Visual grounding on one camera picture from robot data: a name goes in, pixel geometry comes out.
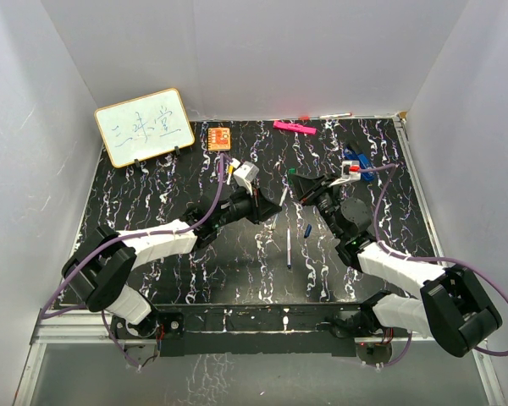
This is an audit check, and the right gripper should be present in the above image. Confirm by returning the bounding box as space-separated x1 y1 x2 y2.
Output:
290 173 344 240

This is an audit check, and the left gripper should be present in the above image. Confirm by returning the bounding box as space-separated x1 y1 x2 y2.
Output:
214 183 281 229

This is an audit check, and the white pen green end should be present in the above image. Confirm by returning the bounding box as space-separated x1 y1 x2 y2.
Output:
271 186 289 231

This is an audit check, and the white pen blue end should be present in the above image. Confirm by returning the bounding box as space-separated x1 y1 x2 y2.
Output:
286 228 292 270

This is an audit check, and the white pen yellow end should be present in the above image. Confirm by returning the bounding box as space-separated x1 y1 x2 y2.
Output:
226 164 234 185

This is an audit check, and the white pen red end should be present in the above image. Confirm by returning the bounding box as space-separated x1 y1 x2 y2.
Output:
298 112 353 121

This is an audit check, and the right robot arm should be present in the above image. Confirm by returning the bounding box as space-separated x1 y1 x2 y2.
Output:
288 173 502 357

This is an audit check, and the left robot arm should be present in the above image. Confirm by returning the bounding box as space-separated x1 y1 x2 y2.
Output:
69 187 281 337

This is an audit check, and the blue pen cap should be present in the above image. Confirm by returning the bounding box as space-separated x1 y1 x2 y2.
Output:
304 224 312 239

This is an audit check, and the blue stapler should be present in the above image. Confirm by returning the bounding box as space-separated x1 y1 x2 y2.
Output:
343 141 373 169

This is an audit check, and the pink plastic clip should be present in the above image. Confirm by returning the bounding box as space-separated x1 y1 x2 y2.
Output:
273 120 317 135

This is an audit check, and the orange card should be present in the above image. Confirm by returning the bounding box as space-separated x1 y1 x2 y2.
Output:
207 128 231 151

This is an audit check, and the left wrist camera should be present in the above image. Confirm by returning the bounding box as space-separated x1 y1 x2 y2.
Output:
233 162 259 195

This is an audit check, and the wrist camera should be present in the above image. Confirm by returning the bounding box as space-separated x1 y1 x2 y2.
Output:
335 160 362 185
233 162 259 195

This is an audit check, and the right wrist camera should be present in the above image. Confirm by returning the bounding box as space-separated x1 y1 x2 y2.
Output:
335 160 362 185

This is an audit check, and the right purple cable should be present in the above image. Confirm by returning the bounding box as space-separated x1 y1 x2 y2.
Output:
359 163 508 369

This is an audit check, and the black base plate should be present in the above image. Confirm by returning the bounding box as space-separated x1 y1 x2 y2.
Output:
159 303 367 358

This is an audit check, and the small whiteboard wooden frame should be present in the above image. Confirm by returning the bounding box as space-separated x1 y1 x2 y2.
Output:
94 88 195 168

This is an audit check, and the aluminium rail frame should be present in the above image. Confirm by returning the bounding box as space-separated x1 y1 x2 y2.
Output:
14 113 507 406

